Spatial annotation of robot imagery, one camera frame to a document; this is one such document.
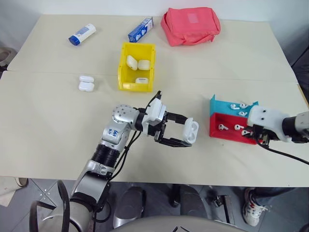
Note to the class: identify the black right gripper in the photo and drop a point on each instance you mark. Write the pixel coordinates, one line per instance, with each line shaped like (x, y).
(260, 135)

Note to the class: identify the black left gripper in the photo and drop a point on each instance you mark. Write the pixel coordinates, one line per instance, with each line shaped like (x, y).
(158, 133)

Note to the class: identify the white earbud case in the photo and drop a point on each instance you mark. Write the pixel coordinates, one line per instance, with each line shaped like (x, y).
(190, 130)
(86, 86)
(141, 80)
(144, 64)
(132, 62)

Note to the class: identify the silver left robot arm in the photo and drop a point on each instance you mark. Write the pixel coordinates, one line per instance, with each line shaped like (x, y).
(108, 141)

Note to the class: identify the closed white earbud case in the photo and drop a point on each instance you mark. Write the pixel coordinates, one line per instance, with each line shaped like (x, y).
(141, 80)
(144, 64)
(86, 86)
(132, 62)

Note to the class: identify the yellow plastic bin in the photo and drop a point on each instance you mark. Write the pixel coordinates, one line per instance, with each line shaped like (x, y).
(135, 49)

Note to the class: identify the cyan and red earbud tray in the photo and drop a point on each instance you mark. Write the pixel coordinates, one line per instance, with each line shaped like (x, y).
(227, 135)

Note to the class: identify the person's leg in jeans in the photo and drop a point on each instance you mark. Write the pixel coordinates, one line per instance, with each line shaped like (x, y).
(272, 193)

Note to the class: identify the dark rounded shape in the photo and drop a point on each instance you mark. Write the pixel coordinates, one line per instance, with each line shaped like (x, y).
(130, 205)
(193, 203)

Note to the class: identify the white sneaker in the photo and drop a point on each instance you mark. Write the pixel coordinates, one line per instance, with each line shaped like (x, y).
(252, 210)

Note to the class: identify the grey robot torso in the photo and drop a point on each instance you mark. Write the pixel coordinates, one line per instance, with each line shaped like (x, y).
(181, 223)

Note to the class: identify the pink fabric bag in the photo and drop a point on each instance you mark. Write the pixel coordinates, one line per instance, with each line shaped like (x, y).
(190, 26)

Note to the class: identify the blue and white carton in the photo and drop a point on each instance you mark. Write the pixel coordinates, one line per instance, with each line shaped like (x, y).
(140, 30)

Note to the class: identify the white bottle with blue cap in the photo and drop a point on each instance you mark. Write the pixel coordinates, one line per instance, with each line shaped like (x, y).
(83, 32)

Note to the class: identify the white floor object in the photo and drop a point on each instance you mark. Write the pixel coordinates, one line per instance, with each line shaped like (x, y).
(21, 182)

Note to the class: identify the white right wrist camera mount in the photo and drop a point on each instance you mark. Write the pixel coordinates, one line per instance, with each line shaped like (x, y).
(265, 116)

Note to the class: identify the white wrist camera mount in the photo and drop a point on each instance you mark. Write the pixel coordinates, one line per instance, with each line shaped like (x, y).
(155, 111)
(265, 116)

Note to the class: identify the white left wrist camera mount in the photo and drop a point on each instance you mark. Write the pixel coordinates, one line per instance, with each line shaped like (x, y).
(155, 111)

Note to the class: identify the black post under table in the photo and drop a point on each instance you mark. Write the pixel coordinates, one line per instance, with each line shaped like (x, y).
(174, 195)

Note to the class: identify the black metal bracket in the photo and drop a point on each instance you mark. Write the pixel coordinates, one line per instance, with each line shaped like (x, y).
(227, 205)

